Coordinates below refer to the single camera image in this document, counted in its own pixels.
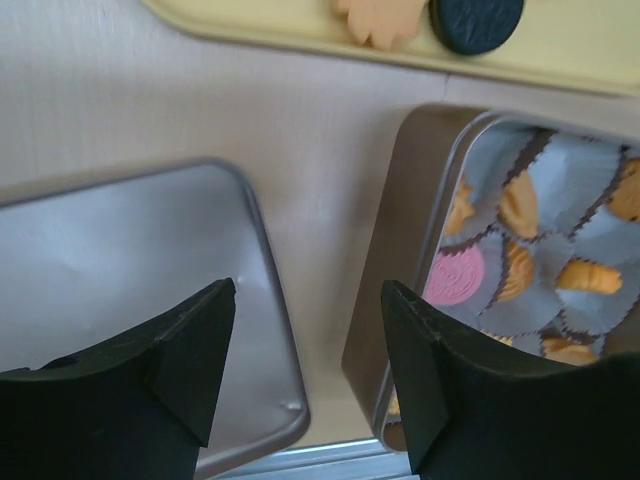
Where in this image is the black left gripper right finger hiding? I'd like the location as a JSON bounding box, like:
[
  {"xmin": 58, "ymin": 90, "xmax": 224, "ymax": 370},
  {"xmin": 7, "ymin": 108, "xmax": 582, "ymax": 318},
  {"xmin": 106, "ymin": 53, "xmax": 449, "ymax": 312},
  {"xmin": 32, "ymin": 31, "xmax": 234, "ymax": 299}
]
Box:
[{"xmin": 381, "ymin": 281, "xmax": 639, "ymax": 479}]

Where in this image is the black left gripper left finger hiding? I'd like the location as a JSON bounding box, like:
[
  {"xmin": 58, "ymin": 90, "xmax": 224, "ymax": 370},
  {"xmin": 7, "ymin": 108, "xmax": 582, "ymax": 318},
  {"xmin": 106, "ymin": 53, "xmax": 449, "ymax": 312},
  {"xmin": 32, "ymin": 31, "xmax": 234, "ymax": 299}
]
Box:
[{"xmin": 1, "ymin": 279, "xmax": 236, "ymax": 479}]

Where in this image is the dotted biscuit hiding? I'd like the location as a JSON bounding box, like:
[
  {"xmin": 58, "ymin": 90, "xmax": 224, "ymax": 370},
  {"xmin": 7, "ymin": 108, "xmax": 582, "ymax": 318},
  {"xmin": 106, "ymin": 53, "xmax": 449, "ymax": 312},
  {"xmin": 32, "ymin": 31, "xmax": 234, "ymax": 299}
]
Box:
[
  {"xmin": 607, "ymin": 158, "xmax": 640, "ymax": 223},
  {"xmin": 385, "ymin": 387, "xmax": 401, "ymax": 425},
  {"xmin": 542, "ymin": 338, "xmax": 598, "ymax": 366}
]

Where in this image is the pink sandwich cookie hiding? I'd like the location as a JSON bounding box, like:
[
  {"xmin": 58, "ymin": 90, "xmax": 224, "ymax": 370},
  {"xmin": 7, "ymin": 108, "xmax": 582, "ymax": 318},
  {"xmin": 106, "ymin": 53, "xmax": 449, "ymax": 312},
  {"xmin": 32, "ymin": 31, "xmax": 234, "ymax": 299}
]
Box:
[{"xmin": 423, "ymin": 246, "xmax": 486, "ymax": 306}]

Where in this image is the gold tin lid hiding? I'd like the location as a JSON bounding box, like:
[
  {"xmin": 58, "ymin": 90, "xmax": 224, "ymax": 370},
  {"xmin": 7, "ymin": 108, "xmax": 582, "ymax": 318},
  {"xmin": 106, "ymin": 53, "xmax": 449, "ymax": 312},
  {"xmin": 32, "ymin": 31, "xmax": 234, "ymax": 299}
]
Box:
[{"xmin": 1, "ymin": 159, "xmax": 311, "ymax": 479}]

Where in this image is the brown swirl cookie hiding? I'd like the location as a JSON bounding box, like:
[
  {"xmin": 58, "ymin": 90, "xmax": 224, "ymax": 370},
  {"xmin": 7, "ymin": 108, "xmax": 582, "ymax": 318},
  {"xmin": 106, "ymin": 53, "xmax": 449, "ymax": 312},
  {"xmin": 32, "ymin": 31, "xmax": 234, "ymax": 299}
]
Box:
[
  {"xmin": 498, "ymin": 170, "xmax": 540, "ymax": 239},
  {"xmin": 497, "ymin": 241, "xmax": 535, "ymax": 302},
  {"xmin": 444, "ymin": 175, "xmax": 475, "ymax": 236}
]

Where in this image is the gold square cookie tin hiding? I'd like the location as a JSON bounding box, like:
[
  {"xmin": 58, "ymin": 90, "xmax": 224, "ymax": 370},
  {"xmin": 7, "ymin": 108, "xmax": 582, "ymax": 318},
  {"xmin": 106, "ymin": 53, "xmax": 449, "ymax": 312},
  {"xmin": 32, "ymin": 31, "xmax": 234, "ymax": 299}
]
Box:
[{"xmin": 342, "ymin": 104, "xmax": 639, "ymax": 451}]

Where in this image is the black sandwich cookie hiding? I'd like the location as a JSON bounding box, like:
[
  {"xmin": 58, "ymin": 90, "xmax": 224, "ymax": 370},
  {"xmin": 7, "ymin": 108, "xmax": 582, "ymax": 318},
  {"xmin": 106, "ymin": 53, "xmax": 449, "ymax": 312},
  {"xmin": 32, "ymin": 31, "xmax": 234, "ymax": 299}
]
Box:
[{"xmin": 428, "ymin": 0, "xmax": 525, "ymax": 56}]

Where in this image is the yellow cookie tray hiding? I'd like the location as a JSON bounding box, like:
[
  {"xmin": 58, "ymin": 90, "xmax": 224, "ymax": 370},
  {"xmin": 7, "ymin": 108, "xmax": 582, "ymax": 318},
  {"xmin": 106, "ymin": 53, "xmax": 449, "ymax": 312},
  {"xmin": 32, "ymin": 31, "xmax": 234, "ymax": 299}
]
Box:
[{"xmin": 144, "ymin": 1, "xmax": 639, "ymax": 97}]

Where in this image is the flower shaped tan cookie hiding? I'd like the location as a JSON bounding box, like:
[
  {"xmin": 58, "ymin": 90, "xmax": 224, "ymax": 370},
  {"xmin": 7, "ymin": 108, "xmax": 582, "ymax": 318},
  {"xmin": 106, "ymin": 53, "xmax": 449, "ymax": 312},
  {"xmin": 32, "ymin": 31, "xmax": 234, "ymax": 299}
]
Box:
[{"xmin": 332, "ymin": 0, "xmax": 427, "ymax": 50}]

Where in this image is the aluminium front rail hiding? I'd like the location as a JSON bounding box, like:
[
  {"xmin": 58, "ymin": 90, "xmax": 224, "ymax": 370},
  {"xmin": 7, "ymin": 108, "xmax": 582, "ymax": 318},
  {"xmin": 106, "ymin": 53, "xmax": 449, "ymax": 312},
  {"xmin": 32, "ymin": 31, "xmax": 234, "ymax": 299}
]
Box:
[{"xmin": 205, "ymin": 438, "xmax": 418, "ymax": 480}]

